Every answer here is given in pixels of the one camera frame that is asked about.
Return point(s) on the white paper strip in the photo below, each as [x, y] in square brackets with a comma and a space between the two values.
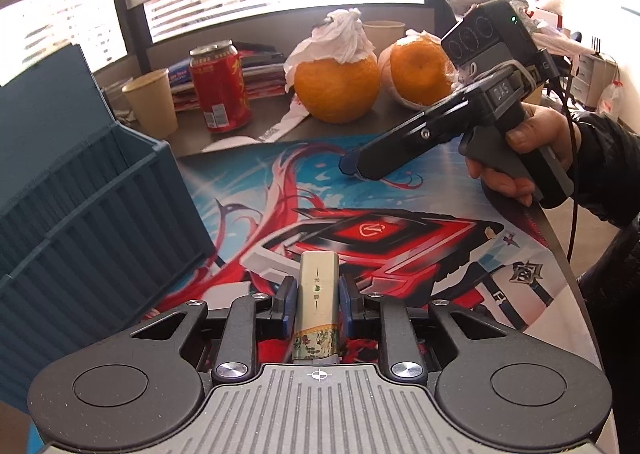
[285, 126]

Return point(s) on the printed blue red desk mat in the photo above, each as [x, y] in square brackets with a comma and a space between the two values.
[400, 214]

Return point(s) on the orange in peeled wrap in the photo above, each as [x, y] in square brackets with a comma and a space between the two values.
[420, 73]

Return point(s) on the red drink can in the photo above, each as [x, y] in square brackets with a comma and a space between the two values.
[222, 88]

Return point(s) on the person's right forearm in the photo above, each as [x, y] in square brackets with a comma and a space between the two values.
[610, 168]

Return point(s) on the white crumpled tissue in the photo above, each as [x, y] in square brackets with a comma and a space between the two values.
[340, 38]

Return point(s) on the person's dark clothing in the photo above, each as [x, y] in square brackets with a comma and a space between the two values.
[615, 334]

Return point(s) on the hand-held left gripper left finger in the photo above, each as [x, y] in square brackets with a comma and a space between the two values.
[287, 309]

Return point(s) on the orange with tissue cover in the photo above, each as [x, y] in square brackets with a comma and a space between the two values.
[335, 88]

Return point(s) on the white plastic bag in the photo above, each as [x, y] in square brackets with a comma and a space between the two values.
[611, 97]

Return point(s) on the person's right hand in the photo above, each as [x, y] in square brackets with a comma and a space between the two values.
[550, 128]

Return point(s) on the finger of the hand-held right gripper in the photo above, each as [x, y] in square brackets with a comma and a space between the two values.
[347, 166]

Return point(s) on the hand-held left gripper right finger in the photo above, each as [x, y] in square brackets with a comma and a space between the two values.
[345, 309]

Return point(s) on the blue plastic storage box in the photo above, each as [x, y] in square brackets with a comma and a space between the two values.
[100, 214]

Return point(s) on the stack of magazines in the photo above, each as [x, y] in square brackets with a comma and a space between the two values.
[260, 76]

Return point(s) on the brown paper cup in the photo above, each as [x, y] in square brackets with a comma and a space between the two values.
[384, 33]
[152, 103]

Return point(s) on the cream lighter with floral band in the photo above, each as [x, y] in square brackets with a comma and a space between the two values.
[316, 299]

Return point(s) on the grey drawer cabinet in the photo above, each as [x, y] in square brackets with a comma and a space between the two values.
[592, 76]

